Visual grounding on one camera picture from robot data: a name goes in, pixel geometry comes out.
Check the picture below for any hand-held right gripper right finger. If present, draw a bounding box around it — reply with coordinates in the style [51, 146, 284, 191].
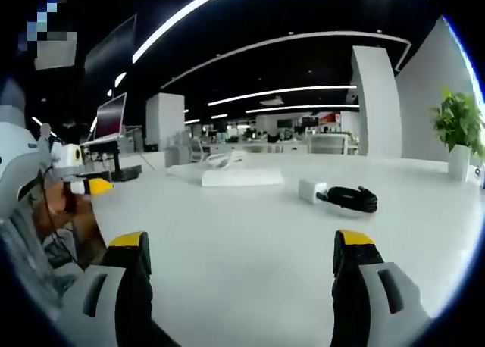
[329, 229, 435, 347]

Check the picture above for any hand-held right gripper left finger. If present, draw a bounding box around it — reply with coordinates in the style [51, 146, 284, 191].
[56, 231, 179, 347]

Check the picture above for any white charger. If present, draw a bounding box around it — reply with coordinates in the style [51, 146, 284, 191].
[298, 178, 329, 205]

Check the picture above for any white desk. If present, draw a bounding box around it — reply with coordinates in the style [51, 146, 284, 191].
[77, 149, 485, 347]

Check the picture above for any black laptop stand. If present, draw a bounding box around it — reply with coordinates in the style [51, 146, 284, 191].
[80, 137, 144, 183]

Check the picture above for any white worn device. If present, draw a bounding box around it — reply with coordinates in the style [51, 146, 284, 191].
[0, 121, 43, 214]

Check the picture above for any silver laptop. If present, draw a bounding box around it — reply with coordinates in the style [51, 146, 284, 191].
[83, 92, 129, 144]

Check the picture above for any person's grey clothing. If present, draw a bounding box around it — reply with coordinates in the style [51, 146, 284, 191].
[0, 206, 86, 325]

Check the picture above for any grey mesh office chair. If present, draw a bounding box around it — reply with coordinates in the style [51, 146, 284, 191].
[308, 133, 350, 155]

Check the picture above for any green potted plant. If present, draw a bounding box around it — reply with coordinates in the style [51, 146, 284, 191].
[430, 88, 485, 182]

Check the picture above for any coiled black charger cable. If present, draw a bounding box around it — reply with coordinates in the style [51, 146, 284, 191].
[321, 185, 379, 214]

